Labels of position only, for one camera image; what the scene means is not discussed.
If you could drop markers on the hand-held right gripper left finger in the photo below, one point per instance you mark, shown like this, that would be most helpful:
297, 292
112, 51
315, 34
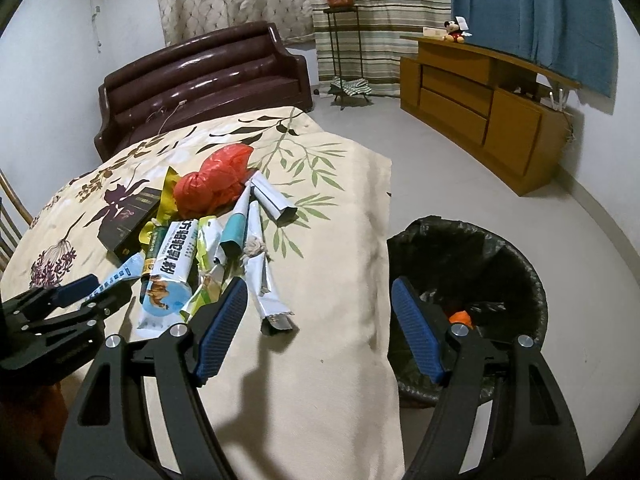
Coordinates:
222, 330

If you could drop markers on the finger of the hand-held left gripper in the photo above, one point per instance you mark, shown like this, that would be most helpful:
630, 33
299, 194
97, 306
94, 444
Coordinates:
90, 312
75, 288

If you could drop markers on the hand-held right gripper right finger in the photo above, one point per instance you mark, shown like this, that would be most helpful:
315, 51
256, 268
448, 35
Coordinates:
415, 330

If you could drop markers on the black lined trash bin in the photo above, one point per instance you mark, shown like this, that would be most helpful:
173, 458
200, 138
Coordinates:
475, 265

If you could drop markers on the red plastic bag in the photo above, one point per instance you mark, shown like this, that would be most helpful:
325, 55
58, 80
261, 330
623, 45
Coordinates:
210, 185

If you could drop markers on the white green crumpled wrapper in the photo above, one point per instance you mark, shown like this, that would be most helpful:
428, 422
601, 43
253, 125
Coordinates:
200, 300

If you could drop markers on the small orange item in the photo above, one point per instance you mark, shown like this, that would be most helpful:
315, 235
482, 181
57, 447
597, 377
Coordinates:
459, 317

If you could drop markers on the light blue striped packet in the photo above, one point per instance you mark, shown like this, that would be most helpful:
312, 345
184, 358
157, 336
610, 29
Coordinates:
122, 272

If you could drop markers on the long white packet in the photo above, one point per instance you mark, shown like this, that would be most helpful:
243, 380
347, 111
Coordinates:
262, 280

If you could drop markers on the white blue powder packet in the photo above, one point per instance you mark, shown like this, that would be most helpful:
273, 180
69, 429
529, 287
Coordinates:
172, 260

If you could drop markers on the black gold box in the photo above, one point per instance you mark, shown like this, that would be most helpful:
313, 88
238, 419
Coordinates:
127, 220

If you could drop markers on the floral printed blanket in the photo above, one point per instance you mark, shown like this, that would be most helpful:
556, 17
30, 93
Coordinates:
310, 360

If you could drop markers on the wooden chair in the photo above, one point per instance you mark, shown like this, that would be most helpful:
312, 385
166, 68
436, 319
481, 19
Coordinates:
12, 220

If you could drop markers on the dark green packet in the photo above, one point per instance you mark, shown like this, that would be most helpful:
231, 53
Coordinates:
159, 247

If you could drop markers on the teal white packet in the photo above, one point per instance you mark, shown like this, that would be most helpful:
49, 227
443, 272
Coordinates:
234, 227

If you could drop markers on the yellow plastic wrapper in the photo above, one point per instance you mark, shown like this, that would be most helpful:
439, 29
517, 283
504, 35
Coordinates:
167, 200

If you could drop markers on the wooden cabinet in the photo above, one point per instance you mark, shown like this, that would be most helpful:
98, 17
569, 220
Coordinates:
515, 125

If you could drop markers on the dark brown leather sofa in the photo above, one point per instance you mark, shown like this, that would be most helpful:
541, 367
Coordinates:
200, 75

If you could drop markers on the striped green cloth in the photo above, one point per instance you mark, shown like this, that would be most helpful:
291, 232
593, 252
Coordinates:
352, 86

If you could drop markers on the white router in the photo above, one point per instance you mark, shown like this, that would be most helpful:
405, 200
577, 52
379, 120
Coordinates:
559, 101

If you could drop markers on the small beige box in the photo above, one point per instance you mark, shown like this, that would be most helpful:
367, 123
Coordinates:
432, 32

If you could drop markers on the mouse plush toy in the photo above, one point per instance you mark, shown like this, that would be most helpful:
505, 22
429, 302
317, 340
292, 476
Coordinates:
455, 34

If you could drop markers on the striped curtain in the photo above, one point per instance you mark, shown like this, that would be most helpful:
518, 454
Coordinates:
395, 25

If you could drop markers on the black metal plant stand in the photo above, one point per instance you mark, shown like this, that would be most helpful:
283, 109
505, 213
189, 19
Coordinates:
340, 9

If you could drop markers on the blue curtain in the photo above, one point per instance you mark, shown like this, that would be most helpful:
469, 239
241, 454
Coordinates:
525, 5

